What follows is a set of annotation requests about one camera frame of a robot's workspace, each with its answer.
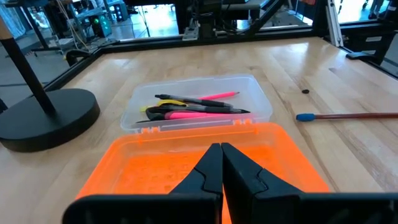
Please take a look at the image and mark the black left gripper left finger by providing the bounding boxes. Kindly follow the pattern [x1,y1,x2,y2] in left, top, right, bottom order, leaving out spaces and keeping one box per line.
[169,142,224,203]

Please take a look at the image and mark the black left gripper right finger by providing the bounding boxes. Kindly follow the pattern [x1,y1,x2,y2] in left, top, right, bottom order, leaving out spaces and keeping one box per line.
[221,142,304,224]

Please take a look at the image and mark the pink highlighter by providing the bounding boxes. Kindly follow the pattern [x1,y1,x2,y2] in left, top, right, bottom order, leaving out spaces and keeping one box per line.
[164,111,229,121]

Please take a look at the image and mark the black gel pen with clip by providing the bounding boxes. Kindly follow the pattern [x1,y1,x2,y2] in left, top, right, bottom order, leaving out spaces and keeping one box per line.
[149,105,251,114]

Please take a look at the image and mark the black grip pen clear barrel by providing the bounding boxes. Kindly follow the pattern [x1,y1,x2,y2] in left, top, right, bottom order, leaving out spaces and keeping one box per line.
[154,93,234,108]

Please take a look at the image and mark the yellow highlighter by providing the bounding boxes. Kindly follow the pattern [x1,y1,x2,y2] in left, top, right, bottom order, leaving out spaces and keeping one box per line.
[139,99,188,113]

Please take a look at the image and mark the black scissors handle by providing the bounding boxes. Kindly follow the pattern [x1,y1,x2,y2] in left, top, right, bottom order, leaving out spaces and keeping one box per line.
[136,106,175,124]

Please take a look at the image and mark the orange plastic box lid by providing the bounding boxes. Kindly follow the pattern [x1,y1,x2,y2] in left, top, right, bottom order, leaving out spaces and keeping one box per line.
[75,122,330,224]

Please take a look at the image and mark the clear plastic supply box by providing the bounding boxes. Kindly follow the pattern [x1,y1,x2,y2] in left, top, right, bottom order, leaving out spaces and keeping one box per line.
[119,73,274,134]

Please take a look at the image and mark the brown pencil blue eraser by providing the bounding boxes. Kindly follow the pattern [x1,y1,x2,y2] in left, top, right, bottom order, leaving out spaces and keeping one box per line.
[295,112,398,123]

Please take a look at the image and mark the white globe lamp black base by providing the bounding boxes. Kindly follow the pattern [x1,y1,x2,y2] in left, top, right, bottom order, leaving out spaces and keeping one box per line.
[0,17,101,153]

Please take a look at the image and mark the device with green lights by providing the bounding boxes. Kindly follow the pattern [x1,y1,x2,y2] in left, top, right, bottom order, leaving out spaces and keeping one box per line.
[89,14,113,39]

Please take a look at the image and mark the black aluminium rig frame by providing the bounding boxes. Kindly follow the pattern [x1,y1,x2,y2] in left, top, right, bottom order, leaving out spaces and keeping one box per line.
[43,0,398,93]

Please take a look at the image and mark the silver corner bracket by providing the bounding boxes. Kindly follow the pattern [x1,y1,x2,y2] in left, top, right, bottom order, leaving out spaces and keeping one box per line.
[325,0,345,48]

